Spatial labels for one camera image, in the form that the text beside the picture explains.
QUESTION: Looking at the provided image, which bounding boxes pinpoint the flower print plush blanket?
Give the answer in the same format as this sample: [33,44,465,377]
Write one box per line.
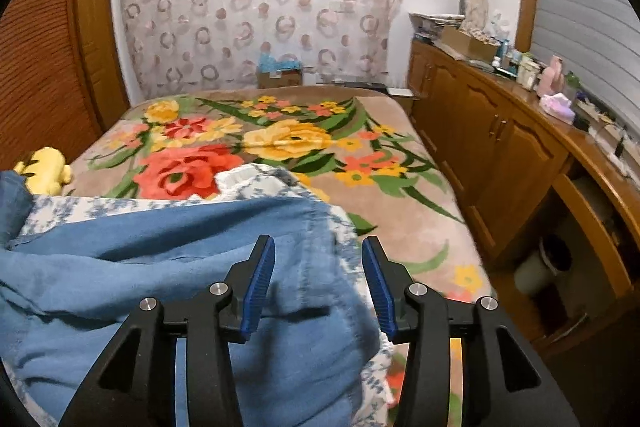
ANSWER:
[64,87,498,427]

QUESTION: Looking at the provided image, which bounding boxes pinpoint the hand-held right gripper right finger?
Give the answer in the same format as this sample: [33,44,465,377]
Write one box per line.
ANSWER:
[361,235,581,427]

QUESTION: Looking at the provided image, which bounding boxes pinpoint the cardboard box with blue contents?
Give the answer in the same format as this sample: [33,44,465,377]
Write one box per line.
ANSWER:
[256,54,304,90]

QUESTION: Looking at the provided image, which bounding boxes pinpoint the pink figurine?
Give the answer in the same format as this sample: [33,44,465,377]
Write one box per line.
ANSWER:
[537,55,566,98]

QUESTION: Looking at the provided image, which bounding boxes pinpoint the circle print curtain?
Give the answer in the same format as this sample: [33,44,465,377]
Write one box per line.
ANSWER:
[112,0,411,95]

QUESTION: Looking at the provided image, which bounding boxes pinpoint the blue floral white quilt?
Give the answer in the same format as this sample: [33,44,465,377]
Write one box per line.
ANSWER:
[20,164,396,427]

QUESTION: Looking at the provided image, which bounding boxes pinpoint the blue denim pants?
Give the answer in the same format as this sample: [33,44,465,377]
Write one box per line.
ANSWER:
[0,169,396,427]

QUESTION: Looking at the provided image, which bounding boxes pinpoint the wooden door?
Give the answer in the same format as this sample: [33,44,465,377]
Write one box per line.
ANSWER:
[75,0,132,132]

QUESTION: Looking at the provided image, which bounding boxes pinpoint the wooden louvered wardrobe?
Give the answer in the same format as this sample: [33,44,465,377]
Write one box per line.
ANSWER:
[0,0,106,172]

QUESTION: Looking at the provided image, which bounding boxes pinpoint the open cardboard box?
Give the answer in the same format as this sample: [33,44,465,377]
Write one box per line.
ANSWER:
[432,26,501,62]

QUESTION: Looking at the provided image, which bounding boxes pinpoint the yellow plush toy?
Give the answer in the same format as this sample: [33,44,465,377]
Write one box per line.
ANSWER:
[12,147,75,195]

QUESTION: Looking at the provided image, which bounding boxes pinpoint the white waste bin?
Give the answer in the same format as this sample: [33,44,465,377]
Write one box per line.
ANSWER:
[514,234,573,295]

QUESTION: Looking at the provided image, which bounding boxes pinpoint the pink pouch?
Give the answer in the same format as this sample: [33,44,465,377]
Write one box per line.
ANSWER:
[542,93,576,125]

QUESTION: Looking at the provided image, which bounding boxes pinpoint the white jar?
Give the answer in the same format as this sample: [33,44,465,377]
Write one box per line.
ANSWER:
[516,59,541,88]

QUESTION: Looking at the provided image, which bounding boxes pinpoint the wooden sideboard cabinet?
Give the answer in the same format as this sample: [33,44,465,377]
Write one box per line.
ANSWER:
[407,39,640,358]

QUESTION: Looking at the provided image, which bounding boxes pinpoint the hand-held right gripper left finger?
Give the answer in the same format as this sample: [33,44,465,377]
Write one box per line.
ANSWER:
[59,234,277,427]

